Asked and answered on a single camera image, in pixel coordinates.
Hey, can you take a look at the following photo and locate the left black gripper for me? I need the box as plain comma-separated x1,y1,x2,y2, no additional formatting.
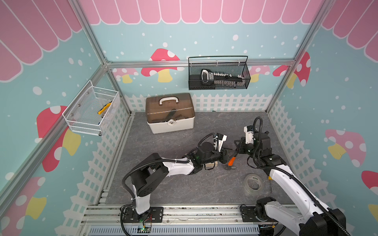
202,146,237,164

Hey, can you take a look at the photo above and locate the orange black claw hammer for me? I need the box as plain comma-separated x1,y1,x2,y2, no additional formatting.
223,149,238,170

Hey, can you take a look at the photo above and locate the wooden block with nails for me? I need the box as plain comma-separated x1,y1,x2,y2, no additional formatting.
204,161,218,170

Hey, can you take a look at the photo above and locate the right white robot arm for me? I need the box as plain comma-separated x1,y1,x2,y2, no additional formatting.
234,117,349,236

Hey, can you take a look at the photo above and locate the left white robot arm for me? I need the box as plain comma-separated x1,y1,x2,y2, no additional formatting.
120,133,230,223

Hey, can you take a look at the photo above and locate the clear tape roll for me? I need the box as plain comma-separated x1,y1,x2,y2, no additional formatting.
243,174,263,196

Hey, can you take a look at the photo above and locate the brown lid white toolbox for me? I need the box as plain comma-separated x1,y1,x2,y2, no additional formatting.
146,93,195,134

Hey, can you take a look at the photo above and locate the socket wrench set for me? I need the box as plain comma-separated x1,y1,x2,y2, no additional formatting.
200,69,246,89

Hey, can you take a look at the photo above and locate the yellow utility knife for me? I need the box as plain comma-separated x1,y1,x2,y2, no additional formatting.
97,102,112,115

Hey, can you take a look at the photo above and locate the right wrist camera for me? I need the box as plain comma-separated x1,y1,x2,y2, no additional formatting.
244,125,255,145

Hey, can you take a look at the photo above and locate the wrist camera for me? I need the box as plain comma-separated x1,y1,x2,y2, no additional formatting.
244,125,255,145
214,133,227,151

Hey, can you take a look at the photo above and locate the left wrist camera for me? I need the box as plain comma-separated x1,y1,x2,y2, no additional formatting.
214,133,227,151

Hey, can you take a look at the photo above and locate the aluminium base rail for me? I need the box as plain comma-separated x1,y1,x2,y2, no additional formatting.
79,204,328,236

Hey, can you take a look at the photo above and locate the black wire mesh basket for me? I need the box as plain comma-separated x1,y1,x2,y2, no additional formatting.
188,56,251,90

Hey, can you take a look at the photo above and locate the white wire mesh basket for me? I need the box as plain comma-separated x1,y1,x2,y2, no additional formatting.
62,81,120,136

